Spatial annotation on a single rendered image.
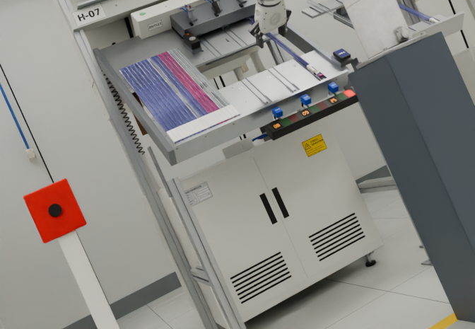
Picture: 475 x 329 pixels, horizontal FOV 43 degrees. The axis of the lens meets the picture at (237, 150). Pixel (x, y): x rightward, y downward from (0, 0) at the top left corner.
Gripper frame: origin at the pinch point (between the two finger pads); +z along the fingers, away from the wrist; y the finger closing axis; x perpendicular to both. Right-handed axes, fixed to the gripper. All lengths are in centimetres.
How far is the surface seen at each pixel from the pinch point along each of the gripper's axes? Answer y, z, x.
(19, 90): -61, 110, 175
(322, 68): 13.8, 14.0, -10.8
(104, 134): -31, 140, 138
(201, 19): -4.1, 11.9, 39.3
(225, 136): -30.7, 14.3, -15.3
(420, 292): -6, 47, -82
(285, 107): -7.9, 14.3, -17.5
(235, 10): 9.1, 12.2, 35.4
